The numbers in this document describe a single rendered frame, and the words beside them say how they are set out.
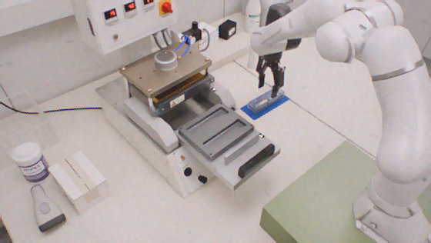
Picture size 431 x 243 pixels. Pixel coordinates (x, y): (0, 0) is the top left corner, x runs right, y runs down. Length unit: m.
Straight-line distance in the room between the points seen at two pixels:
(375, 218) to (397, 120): 0.35
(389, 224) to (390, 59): 0.48
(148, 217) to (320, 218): 0.57
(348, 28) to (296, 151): 0.68
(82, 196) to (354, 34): 0.95
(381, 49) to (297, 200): 0.55
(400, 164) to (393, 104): 0.14
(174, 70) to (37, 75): 0.71
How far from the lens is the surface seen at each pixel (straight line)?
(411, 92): 0.92
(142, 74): 1.25
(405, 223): 1.17
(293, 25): 1.13
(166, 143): 1.19
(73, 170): 1.37
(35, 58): 1.72
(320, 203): 1.22
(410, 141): 0.92
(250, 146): 1.18
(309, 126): 1.60
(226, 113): 1.27
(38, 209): 1.33
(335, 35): 0.93
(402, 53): 0.91
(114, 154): 1.49
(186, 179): 1.29
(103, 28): 1.24
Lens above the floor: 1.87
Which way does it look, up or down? 46 degrees down
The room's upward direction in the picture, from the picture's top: 1 degrees clockwise
